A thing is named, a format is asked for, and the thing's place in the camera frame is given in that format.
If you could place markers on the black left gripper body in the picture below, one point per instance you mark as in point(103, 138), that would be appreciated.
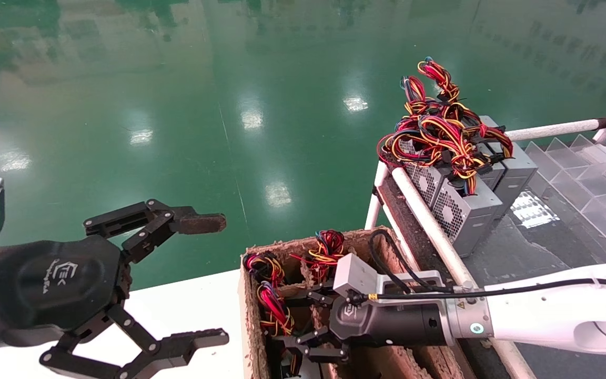
point(56, 287)

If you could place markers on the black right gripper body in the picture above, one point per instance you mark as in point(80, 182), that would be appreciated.
point(397, 323)

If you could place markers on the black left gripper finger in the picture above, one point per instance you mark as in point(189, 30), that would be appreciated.
point(177, 350)
point(200, 222)

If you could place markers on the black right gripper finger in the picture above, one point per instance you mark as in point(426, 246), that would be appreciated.
point(319, 347)
point(316, 300)

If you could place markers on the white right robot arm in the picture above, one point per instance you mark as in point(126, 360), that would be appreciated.
point(545, 316)

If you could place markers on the brown divided cardboard box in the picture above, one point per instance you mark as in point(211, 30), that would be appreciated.
point(429, 366)

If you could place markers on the clear acrylic divider tray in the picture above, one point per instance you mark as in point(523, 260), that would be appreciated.
point(597, 210)

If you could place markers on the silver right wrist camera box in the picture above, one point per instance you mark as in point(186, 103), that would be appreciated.
point(355, 273)

